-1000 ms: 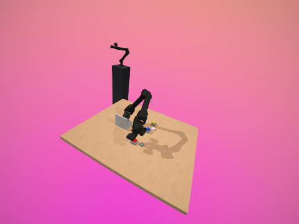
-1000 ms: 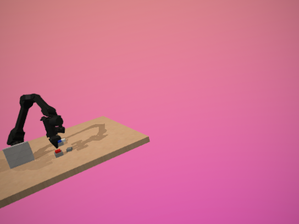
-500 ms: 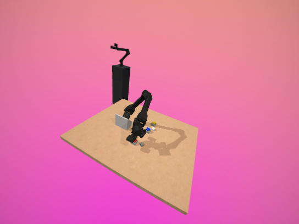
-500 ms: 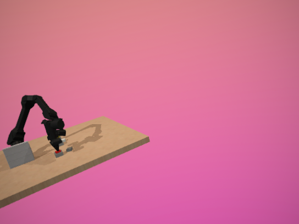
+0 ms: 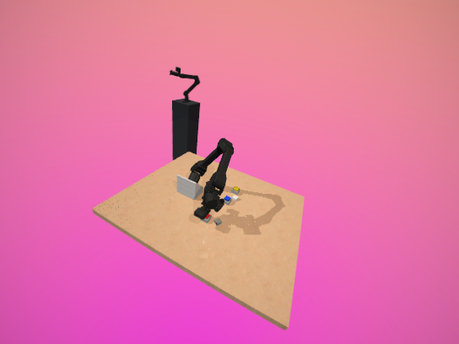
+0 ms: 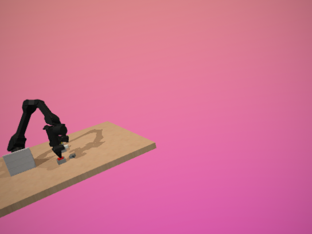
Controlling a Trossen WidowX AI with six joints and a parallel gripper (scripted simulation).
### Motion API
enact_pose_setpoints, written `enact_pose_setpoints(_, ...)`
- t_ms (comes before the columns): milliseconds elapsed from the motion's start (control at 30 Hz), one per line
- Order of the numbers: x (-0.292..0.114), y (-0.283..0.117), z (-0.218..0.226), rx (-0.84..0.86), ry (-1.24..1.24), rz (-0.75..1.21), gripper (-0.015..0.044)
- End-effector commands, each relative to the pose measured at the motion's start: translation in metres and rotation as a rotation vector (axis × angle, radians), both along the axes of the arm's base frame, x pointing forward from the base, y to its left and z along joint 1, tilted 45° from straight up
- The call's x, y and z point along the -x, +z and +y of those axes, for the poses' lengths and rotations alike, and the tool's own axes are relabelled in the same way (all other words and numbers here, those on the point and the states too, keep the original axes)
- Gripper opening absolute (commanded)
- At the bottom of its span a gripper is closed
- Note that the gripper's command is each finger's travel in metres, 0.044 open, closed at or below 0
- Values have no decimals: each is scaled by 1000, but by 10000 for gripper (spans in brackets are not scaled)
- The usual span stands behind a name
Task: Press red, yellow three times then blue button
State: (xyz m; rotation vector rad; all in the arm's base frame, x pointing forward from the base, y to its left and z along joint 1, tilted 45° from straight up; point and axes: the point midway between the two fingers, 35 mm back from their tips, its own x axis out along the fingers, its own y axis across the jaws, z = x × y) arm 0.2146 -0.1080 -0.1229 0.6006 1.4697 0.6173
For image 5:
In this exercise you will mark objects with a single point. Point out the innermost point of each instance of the red button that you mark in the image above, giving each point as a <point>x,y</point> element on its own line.
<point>207,218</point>

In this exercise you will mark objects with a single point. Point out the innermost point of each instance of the yellow button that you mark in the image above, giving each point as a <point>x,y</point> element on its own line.
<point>235,190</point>

